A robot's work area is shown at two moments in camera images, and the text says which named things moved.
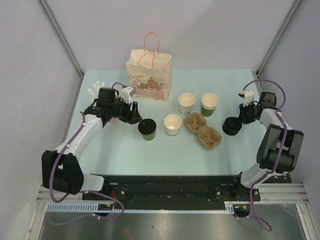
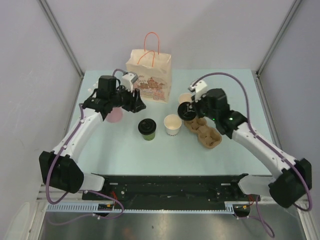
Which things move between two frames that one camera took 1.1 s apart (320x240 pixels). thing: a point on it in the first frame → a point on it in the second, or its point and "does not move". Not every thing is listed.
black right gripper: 242,118 → 197,104
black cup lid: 147,126 does not move
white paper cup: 172,123 does not move
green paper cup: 149,137 does not move
